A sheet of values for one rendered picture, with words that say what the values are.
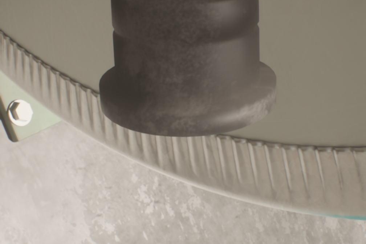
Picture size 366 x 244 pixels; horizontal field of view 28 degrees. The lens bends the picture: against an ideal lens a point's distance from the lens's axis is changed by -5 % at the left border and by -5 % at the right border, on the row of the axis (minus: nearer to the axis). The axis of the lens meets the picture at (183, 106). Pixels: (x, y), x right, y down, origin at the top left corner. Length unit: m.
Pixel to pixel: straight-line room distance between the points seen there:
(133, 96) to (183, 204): 1.02
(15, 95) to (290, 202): 0.66
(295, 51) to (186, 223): 0.82
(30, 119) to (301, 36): 0.69
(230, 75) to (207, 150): 0.29
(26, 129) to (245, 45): 0.87
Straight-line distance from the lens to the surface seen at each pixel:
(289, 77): 0.39
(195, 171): 0.47
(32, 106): 1.04
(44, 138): 1.06
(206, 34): 0.16
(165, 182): 1.17
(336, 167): 0.39
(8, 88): 1.03
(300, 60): 0.38
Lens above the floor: 0.94
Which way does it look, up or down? 51 degrees down
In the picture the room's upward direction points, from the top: 75 degrees clockwise
